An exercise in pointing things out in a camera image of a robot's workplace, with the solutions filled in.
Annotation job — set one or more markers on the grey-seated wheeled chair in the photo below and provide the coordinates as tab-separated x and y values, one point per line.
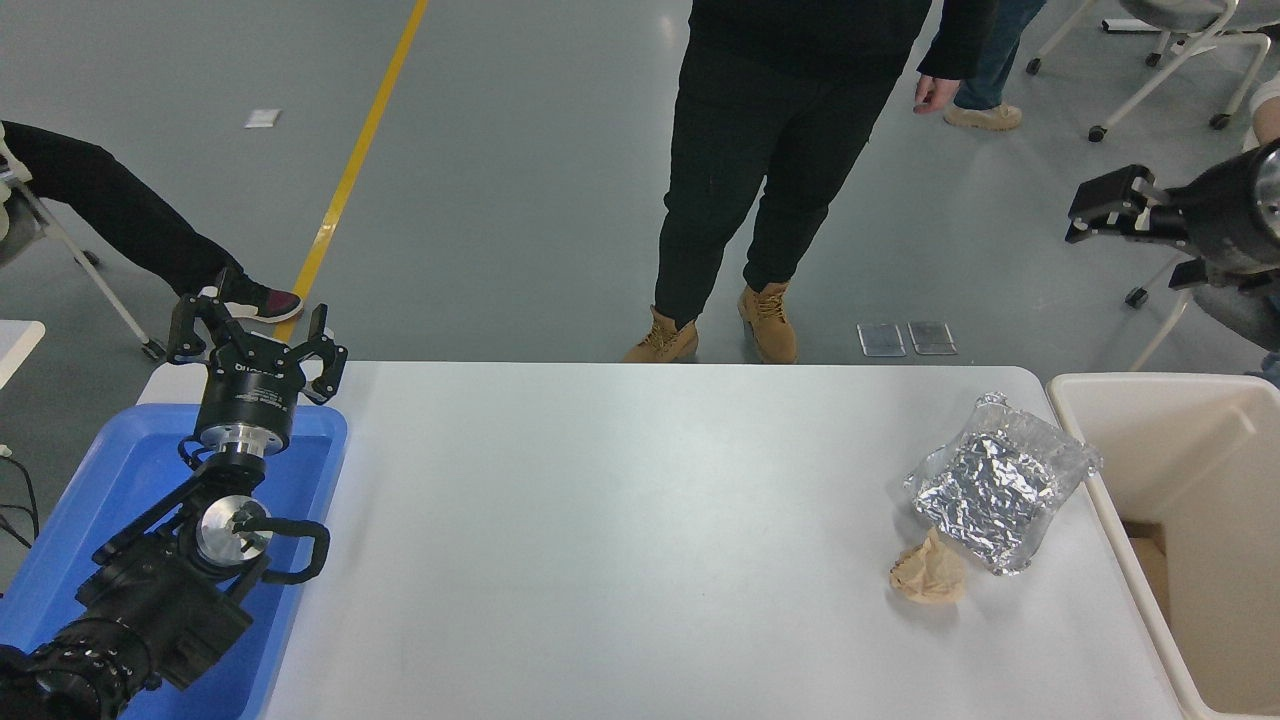
1240	315

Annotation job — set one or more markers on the walking person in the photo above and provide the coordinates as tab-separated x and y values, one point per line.
990	70

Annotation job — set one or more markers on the standing person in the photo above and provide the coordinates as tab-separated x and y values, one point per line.
760	120

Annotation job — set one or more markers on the standing person's left hand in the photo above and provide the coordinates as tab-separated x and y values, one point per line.
935	93

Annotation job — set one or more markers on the seated person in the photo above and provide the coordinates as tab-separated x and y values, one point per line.
120	210

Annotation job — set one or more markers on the blue plastic tray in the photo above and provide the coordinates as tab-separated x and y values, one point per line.
130	470

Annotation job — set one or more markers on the metal floor plate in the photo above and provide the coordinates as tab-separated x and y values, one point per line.
932	338
882	340

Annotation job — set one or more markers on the white paper scrap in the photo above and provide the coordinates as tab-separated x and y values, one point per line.
263	117

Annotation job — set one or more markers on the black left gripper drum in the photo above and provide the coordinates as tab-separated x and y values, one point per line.
245	395

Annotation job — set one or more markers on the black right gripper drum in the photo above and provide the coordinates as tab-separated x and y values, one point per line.
1225	215

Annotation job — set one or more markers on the crumpled tan paper ball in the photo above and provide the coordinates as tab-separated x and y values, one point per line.
930	575

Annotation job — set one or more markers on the small white table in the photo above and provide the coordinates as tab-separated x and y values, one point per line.
15	345

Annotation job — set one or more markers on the foil plate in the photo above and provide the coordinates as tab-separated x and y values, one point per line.
995	490

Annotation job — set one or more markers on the large pale bin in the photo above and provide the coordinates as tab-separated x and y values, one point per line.
1200	450

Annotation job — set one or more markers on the white wheeled chair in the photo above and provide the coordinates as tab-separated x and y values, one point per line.
1180	50

